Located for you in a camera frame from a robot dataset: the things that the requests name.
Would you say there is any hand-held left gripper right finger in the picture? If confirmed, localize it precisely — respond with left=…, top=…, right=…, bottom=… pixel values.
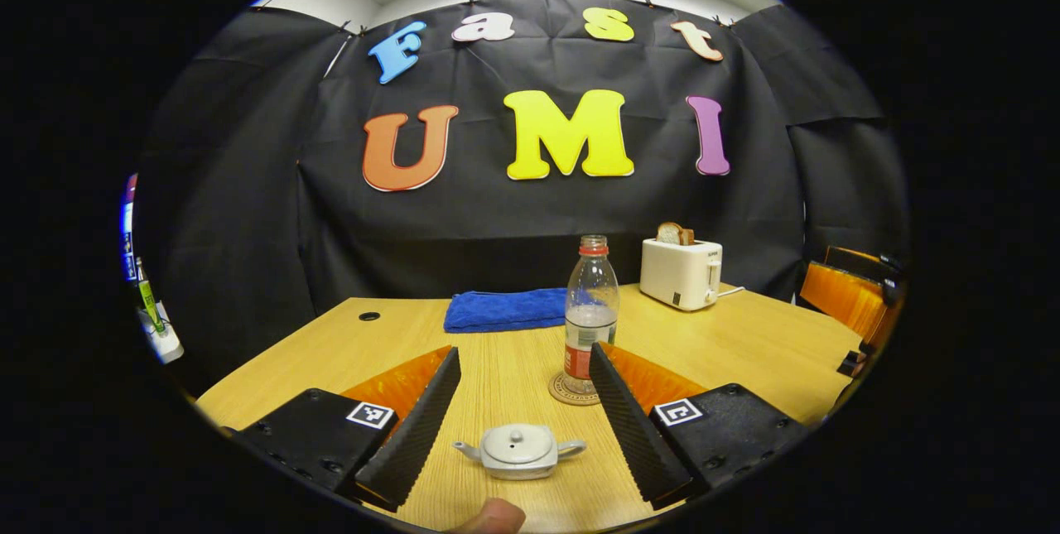
left=588, top=342, right=811, bottom=510

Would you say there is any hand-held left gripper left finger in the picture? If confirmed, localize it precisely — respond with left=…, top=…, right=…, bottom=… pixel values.
left=234, top=346, right=462, bottom=512

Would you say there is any round brown coaster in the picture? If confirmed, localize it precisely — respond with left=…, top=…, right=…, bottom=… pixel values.
left=548, top=372, right=602, bottom=407

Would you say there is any white teacup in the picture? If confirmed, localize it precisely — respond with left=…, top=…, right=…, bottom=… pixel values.
left=453, top=423, right=587, bottom=482

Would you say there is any clear plastic water bottle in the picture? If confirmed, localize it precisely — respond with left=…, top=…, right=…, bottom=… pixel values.
left=563, top=235, right=620, bottom=396

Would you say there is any green drink bottle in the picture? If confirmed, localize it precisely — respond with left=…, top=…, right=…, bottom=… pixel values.
left=135, top=257, right=166, bottom=336

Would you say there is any blue folded towel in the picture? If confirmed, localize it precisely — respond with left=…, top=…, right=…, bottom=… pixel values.
left=443, top=287, right=572, bottom=334

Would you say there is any white toaster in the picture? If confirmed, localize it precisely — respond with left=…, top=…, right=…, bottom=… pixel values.
left=639, top=238, right=724, bottom=312

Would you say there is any white side table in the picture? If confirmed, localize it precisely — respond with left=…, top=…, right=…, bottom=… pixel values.
left=139, top=301, right=186, bottom=365

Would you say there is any black backdrop cloth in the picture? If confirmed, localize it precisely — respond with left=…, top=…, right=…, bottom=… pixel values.
left=132, top=0, right=910, bottom=386

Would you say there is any computer monitor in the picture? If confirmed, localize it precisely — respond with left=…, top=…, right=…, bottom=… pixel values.
left=123, top=174, right=139, bottom=282

